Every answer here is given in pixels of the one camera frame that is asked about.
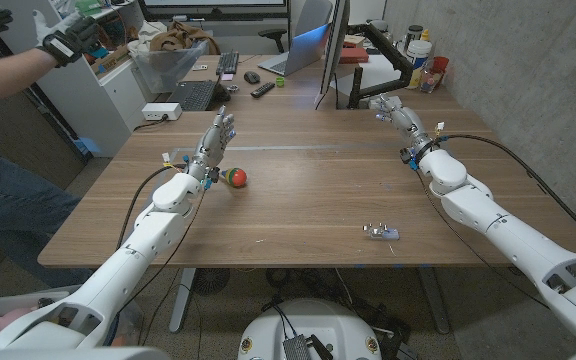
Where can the white plastic jar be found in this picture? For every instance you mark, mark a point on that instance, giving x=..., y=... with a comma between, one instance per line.
x=419, y=54

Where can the small white box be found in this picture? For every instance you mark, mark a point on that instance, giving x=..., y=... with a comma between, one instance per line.
x=372, y=106

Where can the black lidded jar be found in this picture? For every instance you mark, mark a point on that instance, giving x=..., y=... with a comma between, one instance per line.
x=413, y=34

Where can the black round fan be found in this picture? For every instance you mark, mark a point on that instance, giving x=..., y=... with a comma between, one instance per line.
x=210, y=281

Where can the cardboard box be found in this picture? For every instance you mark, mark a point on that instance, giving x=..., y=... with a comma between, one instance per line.
x=113, y=61

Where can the grey finned heatsink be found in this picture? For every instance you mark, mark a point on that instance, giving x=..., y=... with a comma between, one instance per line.
x=296, y=348

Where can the black office chair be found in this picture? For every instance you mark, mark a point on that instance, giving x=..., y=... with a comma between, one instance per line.
x=273, y=34

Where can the clear plastic bin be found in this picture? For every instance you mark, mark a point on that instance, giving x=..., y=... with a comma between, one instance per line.
x=168, y=67

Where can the clear plastic metal clip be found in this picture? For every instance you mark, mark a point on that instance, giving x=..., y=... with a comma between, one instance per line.
x=380, y=232

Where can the pink soft toy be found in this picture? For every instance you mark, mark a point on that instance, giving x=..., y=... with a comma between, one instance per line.
x=8, y=320

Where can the brown cloth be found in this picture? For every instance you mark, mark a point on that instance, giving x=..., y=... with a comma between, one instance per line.
x=183, y=37

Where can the white cloth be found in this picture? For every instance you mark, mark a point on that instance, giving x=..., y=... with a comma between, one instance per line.
x=143, y=40

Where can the grey table leg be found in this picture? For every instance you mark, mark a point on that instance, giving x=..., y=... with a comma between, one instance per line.
x=434, y=300
x=182, y=300

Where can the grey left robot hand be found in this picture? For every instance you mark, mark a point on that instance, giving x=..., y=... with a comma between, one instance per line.
x=210, y=147

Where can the pink sticky note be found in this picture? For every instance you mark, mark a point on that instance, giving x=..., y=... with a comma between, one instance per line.
x=227, y=77

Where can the bare person forearm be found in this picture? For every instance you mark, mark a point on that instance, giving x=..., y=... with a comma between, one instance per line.
x=3, y=75

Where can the gloved hand with white label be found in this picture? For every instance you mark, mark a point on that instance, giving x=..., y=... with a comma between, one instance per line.
x=70, y=37

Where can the silver open laptop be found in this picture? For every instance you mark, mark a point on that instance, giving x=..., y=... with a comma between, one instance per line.
x=303, y=52

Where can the small green cup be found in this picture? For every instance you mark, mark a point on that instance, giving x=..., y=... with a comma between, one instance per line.
x=280, y=82

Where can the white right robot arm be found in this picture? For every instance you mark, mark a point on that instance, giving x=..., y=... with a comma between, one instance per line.
x=508, y=235

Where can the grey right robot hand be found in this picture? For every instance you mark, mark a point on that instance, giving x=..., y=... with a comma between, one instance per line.
x=408, y=125

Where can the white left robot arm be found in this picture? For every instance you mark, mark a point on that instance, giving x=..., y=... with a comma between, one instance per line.
x=128, y=265

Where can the black computer mouse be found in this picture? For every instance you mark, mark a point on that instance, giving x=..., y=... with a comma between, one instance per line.
x=251, y=77

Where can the person in blue jeans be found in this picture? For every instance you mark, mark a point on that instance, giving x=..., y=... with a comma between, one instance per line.
x=13, y=220

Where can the thin computer monitor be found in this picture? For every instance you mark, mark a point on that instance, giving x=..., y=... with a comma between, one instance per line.
x=335, y=45

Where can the red green yellow maraca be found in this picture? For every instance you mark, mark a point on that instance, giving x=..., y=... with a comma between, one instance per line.
x=237, y=177

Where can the clear jar with items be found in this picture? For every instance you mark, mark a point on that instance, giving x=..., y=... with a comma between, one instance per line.
x=429, y=81

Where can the black remote control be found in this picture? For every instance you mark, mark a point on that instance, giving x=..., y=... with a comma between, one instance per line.
x=262, y=89

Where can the large black framed screen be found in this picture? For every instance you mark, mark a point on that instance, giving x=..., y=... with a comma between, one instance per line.
x=213, y=11

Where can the narrow black keyboard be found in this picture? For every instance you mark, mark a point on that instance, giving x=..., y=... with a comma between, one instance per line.
x=228, y=62

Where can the yellow capped bottle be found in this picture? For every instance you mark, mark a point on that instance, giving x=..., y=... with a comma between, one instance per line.
x=424, y=35

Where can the small white device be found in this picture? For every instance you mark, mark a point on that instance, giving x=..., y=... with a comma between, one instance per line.
x=199, y=67

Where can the white power strip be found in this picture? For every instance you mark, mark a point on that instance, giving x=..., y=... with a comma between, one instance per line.
x=160, y=111

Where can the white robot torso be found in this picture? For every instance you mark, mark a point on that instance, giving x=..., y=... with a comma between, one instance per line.
x=338, y=325

